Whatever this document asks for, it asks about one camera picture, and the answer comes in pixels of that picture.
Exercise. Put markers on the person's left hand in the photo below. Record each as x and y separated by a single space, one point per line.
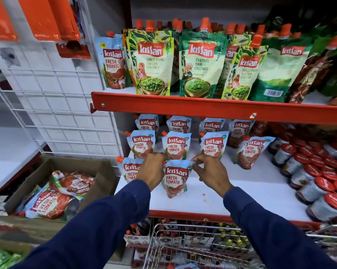
150 170

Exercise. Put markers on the person's right hand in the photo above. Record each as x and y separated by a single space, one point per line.
214 175

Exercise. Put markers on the person's left fingers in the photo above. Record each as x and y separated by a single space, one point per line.
156 157

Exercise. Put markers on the person's right thumb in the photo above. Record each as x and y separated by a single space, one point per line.
198 169

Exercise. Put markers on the blue tomato ketchup pouch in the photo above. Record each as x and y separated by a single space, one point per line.
112 64
175 179

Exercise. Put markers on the person's left forearm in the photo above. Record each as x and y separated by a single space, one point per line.
101 226

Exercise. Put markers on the person's right forearm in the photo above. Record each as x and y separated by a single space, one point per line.
269 235

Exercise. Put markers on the rows of blue ketchup packets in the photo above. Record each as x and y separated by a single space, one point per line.
176 145

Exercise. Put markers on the open brown cardboard box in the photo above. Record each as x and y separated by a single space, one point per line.
98 170

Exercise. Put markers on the red-edged shelf with pouches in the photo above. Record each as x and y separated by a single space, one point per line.
213 107

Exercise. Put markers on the white shelf board red edge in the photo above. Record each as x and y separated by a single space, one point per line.
258 190

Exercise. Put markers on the group of yellow-capped bottles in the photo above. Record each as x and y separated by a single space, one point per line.
230 238

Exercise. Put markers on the white carton of sauce bottles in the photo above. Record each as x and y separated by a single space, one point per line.
136 233

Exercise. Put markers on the crumpled ketchup refill pouch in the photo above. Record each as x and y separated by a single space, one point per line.
73 184

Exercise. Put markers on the row of green chutney pouches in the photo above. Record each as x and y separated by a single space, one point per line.
202 61

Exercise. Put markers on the rows of red-lidded glass jars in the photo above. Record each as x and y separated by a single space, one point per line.
314 176

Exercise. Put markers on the large ketchup refill pouch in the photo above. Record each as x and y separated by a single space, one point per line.
49 204

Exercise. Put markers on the red-orange plastic hook base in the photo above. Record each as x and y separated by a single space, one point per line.
73 51

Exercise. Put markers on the empty white shelf board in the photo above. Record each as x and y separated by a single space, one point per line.
9 159

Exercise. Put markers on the flat brown cardboard box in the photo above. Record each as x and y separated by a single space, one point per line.
23 229

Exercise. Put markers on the row of dark brown pouches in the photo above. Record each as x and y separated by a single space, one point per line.
319 67

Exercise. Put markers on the orange hanging plastic item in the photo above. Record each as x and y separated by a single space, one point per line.
65 19
0 19
38 16

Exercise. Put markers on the green packets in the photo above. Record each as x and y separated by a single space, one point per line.
2 259

